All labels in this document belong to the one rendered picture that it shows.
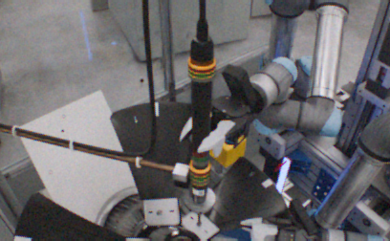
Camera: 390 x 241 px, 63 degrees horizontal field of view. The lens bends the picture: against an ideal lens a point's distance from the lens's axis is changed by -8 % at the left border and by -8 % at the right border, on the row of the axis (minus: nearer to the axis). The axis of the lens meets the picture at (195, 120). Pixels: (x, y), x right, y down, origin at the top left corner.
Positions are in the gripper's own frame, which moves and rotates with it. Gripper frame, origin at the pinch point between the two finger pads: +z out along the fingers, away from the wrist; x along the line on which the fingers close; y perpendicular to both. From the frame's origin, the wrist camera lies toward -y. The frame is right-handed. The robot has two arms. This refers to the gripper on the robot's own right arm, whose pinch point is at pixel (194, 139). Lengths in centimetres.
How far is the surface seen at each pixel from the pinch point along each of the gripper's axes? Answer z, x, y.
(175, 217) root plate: 3.3, 2.8, 24.9
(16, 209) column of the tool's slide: 26, 63, 58
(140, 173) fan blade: 2.1, 15.1, 19.6
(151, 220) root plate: 6.6, 7.7, 27.4
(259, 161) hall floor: -131, 45, 150
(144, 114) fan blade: -6.0, 20.5, 9.2
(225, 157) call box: -36, 16, 47
